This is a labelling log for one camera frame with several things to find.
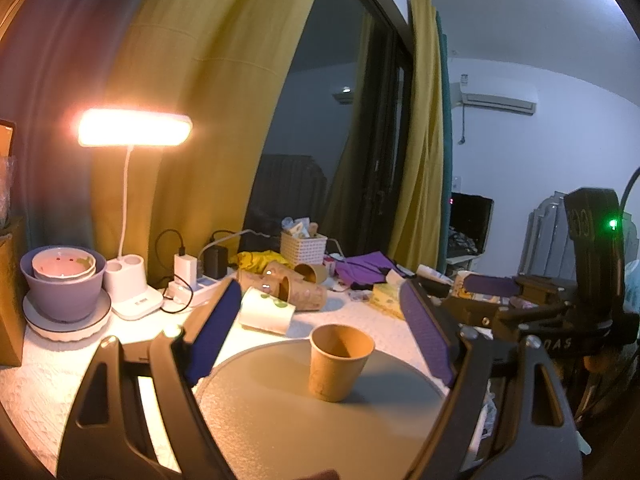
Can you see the yellow cloth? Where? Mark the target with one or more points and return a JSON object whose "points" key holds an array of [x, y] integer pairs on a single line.
{"points": [[257, 259]]}

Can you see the purple cloth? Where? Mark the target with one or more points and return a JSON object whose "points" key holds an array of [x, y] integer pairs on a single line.
{"points": [[360, 267]]}

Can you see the cardboard box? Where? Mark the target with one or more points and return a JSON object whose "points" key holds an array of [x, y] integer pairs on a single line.
{"points": [[10, 300]]}

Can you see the yellow tissue box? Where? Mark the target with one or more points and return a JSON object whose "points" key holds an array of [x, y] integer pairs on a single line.
{"points": [[387, 300]]}

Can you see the patterned brown paper cup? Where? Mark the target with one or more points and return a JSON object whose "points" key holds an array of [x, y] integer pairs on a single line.
{"points": [[260, 275], [302, 294], [312, 272]]}

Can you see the white air conditioner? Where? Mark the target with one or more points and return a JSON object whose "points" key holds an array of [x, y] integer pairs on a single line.
{"points": [[500, 97]]}

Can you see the wide yellow curtain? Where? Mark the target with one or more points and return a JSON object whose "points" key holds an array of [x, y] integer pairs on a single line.
{"points": [[210, 85]]}

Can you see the grey round plate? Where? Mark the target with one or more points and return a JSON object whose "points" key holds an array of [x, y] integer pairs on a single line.
{"points": [[35, 327]]}

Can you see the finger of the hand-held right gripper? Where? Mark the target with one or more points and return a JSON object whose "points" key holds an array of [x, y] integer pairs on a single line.
{"points": [[480, 316], [492, 285]]}

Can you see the black charger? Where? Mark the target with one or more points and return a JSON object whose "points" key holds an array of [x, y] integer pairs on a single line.
{"points": [[216, 262]]}

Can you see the white woven basket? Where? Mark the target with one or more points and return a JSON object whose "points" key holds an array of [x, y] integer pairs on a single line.
{"points": [[302, 250]]}

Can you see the black monitor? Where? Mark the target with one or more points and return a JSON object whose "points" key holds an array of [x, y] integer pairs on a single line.
{"points": [[470, 220]]}

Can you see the yellow printed box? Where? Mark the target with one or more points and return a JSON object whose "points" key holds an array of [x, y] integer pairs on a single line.
{"points": [[462, 285]]}

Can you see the white power strip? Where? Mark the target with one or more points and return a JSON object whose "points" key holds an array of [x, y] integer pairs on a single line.
{"points": [[205, 289]]}

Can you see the white desk lamp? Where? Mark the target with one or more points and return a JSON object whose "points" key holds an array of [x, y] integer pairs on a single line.
{"points": [[134, 127]]}

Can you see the white charger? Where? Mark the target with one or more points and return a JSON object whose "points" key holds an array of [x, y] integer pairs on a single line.
{"points": [[186, 267]]}

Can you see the grey round tray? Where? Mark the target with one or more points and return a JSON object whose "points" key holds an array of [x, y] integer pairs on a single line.
{"points": [[320, 430]]}

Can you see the clear plastic wrap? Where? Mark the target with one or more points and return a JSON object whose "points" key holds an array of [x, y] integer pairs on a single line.
{"points": [[6, 190]]}

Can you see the plain brown paper cup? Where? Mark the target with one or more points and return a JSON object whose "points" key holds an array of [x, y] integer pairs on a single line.
{"points": [[339, 365]]}

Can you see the white bowl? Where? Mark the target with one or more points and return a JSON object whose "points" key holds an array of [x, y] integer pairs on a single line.
{"points": [[62, 265]]}

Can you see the narrow yellow curtain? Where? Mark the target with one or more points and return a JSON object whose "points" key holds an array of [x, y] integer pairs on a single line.
{"points": [[422, 135]]}

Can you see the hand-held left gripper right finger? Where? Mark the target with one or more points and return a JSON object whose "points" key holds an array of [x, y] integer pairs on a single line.
{"points": [[427, 332]]}

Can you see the purple bowl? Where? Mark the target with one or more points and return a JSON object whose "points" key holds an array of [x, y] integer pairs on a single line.
{"points": [[62, 295]]}

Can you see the glass sliding door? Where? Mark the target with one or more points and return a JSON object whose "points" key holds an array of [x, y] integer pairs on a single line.
{"points": [[345, 110]]}

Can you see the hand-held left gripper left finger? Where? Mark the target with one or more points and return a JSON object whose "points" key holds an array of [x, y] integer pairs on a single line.
{"points": [[220, 325]]}

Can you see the teal curtain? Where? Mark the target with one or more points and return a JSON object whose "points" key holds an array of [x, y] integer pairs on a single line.
{"points": [[446, 135]]}

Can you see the grey chair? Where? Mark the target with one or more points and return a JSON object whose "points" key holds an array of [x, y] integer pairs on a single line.
{"points": [[545, 240]]}

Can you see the white paper cup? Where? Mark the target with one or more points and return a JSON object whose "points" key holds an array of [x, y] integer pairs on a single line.
{"points": [[265, 312]]}

